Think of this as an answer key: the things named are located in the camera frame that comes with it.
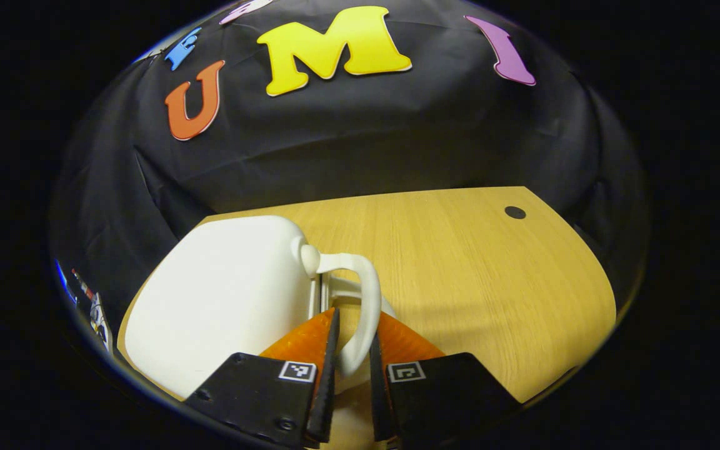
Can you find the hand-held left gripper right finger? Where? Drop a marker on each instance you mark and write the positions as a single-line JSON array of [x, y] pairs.
[[379, 387]]

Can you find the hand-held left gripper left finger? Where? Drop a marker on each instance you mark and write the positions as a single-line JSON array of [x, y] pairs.
[[329, 387]]

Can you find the white suitcase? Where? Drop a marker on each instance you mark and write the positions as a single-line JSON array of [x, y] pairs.
[[222, 300]]

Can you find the white power strip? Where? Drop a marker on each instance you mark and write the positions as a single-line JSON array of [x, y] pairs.
[[102, 322]]

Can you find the black backdrop cloth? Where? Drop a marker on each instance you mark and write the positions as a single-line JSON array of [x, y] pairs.
[[366, 125]]

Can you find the small red object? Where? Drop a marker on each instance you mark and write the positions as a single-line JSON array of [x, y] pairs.
[[83, 284]]

